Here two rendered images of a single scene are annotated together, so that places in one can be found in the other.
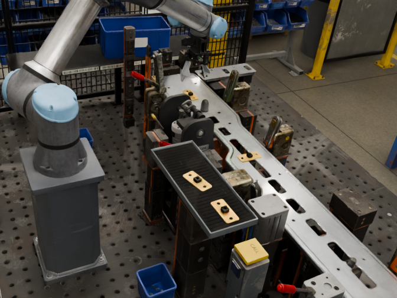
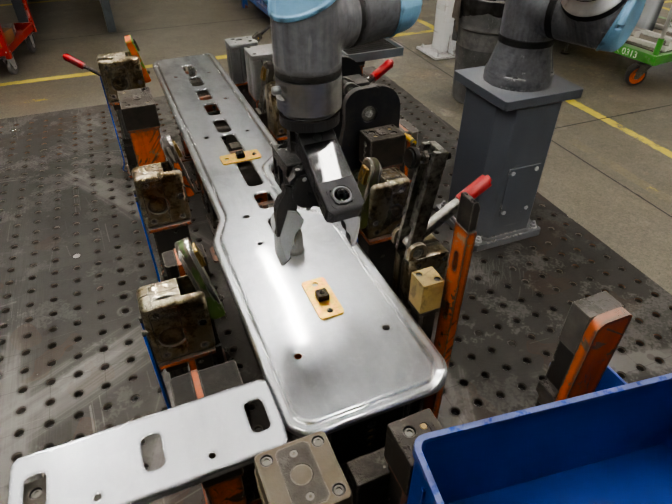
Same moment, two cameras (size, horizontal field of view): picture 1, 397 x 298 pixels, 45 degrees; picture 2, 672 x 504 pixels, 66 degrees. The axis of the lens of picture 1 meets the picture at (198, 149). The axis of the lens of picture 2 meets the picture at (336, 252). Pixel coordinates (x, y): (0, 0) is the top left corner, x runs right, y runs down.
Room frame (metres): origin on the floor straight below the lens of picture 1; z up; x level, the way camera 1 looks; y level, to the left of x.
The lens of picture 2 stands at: (2.32, 0.16, 1.54)
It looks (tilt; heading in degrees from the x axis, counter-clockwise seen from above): 39 degrees down; 188
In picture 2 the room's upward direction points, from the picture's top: straight up
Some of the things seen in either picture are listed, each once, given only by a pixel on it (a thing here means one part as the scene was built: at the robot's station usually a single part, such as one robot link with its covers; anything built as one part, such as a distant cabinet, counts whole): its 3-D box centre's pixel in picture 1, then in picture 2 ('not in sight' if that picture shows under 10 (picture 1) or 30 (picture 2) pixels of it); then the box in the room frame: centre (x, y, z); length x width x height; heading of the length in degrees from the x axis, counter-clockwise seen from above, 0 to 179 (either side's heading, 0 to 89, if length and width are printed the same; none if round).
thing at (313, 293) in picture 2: (190, 94); (322, 295); (1.77, 0.06, 1.01); 0.08 x 0.04 x 0.01; 31
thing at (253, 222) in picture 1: (199, 183); (342, 32); (1.00, -0.01, 1.16); 0.37 x 0.14 x 0.02; 31
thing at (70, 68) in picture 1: (110, 55); not in sight; (2.04, 0.45, 1.02); 0.90 x 0.22 x 0.03; 121
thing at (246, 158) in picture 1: (249, 155); (240, 155); (1.37, -0.18, 1.01); 0.08 x 0.04 x 0.01; 122
